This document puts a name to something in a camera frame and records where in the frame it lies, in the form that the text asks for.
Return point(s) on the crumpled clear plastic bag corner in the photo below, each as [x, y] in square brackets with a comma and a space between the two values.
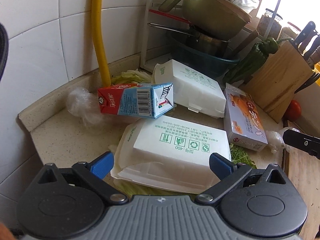
[84, 105]

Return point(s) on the white foam takeout box back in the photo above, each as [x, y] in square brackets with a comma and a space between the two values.
[191, 89]

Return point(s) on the red tomato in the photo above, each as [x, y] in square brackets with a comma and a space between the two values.
[293, 111]

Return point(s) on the green pepper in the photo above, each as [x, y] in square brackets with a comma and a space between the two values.
[254, 60]

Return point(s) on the white foam takeout box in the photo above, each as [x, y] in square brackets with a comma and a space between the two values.
[191, 89]
[170, 154]

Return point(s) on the red handled utensil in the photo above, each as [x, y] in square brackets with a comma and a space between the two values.
[174, 17]

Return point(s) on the clear plastic bag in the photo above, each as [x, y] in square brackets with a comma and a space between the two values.
[276, 142]

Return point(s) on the red blue milk carton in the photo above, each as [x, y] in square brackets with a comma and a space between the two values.
[137, 100]

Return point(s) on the white foam takeout box front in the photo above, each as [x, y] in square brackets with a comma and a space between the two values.
[170, 154]

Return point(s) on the wooden knife block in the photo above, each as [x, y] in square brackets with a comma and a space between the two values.
[273, 86]

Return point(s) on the wooden cutting board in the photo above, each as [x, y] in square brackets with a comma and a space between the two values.
[303, 171]

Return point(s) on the white dish rack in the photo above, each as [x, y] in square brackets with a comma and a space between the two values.
[147, 58]

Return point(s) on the teal plastic basin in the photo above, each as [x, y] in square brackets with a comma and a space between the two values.
[207, 64]

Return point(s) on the pale cabbage leaf pieces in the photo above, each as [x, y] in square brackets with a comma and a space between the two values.
[132, 76]

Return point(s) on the dark green cabbage leaf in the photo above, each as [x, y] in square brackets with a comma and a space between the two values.
[238, 155]

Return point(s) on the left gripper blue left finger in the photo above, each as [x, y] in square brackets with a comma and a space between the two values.
[102, 165]

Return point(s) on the orange white cardboard box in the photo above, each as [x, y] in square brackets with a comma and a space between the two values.
[242, 121]

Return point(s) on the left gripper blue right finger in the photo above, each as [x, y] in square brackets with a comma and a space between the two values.
[221, 166]

